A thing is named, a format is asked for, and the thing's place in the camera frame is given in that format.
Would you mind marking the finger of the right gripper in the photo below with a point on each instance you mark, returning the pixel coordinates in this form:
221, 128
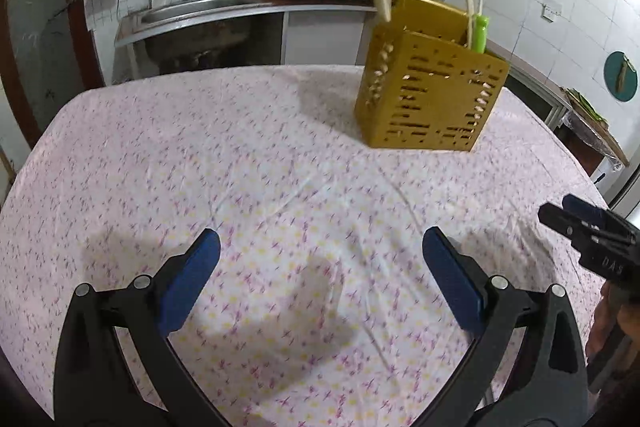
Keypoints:
580, 212
565, 221

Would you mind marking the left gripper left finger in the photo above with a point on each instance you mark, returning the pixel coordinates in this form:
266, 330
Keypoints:
93, 385

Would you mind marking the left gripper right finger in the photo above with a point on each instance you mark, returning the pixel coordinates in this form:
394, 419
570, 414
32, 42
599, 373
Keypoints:
525, 365

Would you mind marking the green handled knife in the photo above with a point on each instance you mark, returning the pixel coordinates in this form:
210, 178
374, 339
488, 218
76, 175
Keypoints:
480, 33

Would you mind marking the wooden chopstick crossing top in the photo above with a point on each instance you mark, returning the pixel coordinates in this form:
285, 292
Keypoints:
470, 15

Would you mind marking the steel kitchen sink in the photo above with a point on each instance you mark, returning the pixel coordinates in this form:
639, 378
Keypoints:
189, 8

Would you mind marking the kitchen counter with cabinets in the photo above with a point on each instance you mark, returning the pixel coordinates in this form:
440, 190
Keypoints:
271, 32

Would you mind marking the person's right hand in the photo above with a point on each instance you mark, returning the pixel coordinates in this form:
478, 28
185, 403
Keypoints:
604, 317

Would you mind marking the wooden board with vegetables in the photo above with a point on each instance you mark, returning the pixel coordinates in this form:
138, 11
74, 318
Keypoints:
593, 132

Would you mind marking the green round cutting board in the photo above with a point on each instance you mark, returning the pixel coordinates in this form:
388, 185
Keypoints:
620, 76

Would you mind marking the yellow perforated utensil holder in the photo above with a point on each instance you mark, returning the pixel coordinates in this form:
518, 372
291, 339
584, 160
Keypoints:
422, 86

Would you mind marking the floral pink tablecloth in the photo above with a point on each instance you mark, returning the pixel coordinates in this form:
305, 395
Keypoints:
321, 311

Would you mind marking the dark wooden glass door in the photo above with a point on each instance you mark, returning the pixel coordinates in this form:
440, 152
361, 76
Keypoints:
48, 57

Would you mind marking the white wall socket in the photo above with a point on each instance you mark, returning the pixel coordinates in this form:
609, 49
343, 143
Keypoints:
551, 10

